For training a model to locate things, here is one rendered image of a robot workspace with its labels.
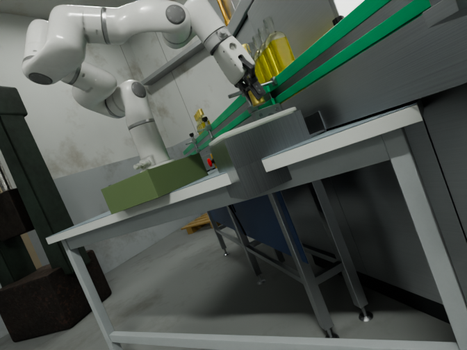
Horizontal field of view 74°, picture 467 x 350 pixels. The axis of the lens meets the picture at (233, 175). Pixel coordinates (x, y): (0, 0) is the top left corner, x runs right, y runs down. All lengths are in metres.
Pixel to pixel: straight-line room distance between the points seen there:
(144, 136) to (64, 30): 0.39
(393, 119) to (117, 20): 0.65
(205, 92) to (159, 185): 4.03
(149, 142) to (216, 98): 3.77
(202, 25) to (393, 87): 0.48
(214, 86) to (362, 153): 4.19
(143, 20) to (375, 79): 0.53
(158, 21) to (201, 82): 4.15
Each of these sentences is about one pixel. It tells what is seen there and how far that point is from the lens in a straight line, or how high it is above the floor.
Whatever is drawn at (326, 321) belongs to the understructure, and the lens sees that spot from 1.31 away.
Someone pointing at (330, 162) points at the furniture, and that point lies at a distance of 0.75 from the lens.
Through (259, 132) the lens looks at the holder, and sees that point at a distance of 0.77.
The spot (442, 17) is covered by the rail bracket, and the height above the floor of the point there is 0.84.
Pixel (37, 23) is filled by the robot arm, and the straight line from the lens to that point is 1.01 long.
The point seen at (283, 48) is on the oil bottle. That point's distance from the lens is 1.04.
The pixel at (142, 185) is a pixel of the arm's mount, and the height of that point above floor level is 0.80.
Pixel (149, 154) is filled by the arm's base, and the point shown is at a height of 0.89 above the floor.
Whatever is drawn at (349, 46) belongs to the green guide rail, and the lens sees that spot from 0.76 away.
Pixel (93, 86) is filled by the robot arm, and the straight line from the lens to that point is 1.07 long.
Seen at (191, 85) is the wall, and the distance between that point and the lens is 5.08.
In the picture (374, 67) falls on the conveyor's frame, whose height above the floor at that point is 0.84.
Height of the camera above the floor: 0.79
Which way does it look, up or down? 4 degrees down
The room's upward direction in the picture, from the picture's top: 22 degrees counter-clockwise
